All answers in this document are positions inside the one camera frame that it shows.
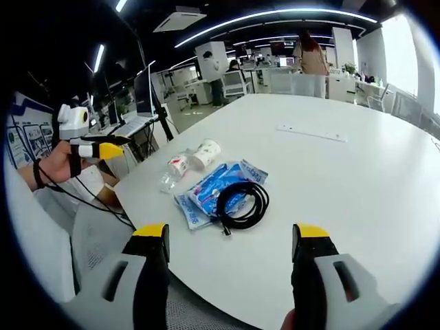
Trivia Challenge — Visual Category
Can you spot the white paper cup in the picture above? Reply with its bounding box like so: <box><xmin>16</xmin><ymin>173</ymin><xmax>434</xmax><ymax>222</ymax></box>
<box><xmin>191</xmin><ymin>137</ymin><xmax>222</xmax><ymax>171</ymax></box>

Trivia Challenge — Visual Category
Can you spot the white flat strip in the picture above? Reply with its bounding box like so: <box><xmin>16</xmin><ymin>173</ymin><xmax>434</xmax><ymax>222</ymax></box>
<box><xmin>275</xmin><ymin>124</ymin><xmax>349</xmax><ymax>143</ymax></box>

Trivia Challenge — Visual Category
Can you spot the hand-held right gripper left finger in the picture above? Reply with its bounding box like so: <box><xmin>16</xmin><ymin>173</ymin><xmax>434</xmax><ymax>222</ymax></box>
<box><xmin>65</xmin><ymin>222</ymin><xmax>171</xmax><ymax>330</ymax></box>

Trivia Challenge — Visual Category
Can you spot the ceiling air conditioner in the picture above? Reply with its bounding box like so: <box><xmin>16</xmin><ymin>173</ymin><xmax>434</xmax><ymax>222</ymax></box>
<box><xmin>152</xmin><ymin>11</ymin><xmax>208</xmax><ymax>34</ymax></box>

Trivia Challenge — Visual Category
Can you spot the black tripod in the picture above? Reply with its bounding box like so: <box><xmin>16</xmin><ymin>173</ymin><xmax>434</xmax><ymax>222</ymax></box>
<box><xmin>149</xmin><ymin>79</ymin><xmax>175</xmax><ymax>142</ymax></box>

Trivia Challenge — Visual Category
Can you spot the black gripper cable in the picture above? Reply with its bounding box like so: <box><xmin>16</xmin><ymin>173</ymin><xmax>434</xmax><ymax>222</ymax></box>
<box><xmin>36</xmin><ymin>161</ymin><xmax>137</xmax><ymax>230</ymax></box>

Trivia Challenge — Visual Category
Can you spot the person's right hand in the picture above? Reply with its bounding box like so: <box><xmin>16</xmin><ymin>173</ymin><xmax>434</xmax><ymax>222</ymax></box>
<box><xmin>281</xmin><ymin>307</ymin><xmax>298</xmax><ymax>330</ymax></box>

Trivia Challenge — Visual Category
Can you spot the black wrist strap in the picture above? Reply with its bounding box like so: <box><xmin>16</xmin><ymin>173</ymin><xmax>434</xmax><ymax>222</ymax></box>
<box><xmin>32</xmin><ymin>159</ymin><xmax>47</xmax><ymax>190</ymax></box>

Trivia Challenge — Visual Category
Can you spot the clear plastic bottle red label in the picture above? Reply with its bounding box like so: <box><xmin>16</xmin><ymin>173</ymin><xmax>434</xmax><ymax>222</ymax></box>
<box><xmin>158</xmin><ymin>153</ymin><xmax>194</xmax><ymax>194</ymax></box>

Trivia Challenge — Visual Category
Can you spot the grey mesh chair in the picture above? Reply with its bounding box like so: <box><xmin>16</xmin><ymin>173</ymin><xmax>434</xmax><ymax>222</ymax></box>
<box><xmin>67</xmin><ymin>202</ymin><xmax>248</xmax><ymax>330</ymax></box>

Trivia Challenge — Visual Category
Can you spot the blue plastic packet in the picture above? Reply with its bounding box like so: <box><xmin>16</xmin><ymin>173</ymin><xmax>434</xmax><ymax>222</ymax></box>
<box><xmin>173</xmin><ymin>158</ymin><xmax>270</xmax><ymax>232</ymax></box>

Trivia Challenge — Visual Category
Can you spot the blue tissue packet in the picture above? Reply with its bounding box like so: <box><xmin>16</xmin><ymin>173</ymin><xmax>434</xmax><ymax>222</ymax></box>
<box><xmin>187</xmin><ymin>162</ymin><xmax>249</xmax><ymax>217</ymax></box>

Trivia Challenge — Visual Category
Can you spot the white mesh office chair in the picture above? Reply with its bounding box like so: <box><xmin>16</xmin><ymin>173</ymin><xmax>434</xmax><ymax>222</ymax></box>
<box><xmin>269</xmin><ymin>73</ymin><xmax>328</xmax><ymax>100</ymax></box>
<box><xmin>221</xmin><ymin>71</ymin><xmax>252</xmax><ymax>98</ymax></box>
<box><xmin>366</xmin><ymin>84</ymin><xmax>393</xmax><ymax>112</ymax></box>

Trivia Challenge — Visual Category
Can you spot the white table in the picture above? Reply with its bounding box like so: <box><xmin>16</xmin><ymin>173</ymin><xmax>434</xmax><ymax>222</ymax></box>
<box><xmin>112</xmin><ymin>93</ymin><xmax>440</xmax><ymax>330</ymax></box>

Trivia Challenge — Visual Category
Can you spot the wall poster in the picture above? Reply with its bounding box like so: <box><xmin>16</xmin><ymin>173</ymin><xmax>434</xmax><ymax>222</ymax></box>
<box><xmin>5</xmin><ymin>91</ymin><xmax>56</xmax><ymax>168</ymax></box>

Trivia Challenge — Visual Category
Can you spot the person's left hand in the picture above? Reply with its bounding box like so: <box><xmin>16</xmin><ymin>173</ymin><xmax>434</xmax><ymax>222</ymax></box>
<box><xmin>37</xmin><ymin>138</ymin><xmax>84</xmax><ymax>188</ymax></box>

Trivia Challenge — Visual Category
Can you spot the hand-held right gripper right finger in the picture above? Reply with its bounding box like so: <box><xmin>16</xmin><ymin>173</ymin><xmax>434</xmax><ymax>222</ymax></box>
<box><xmin>291</xmin><ymin>222</ymin><xmax>403</xmax><ymax>330</ymax></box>

